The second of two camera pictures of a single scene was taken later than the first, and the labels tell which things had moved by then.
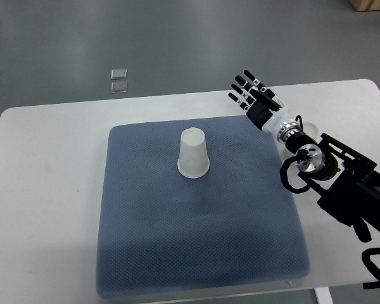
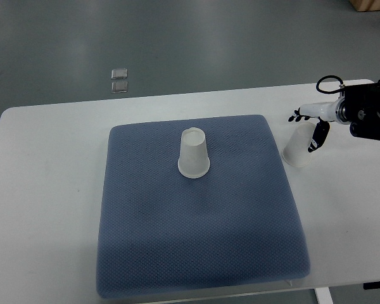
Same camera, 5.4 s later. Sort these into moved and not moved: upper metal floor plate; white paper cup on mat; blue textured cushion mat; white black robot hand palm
Moved: white black robot hand palm
Not moved: blue textured cushion mat; white paper cup on mat; upper metal floor plate
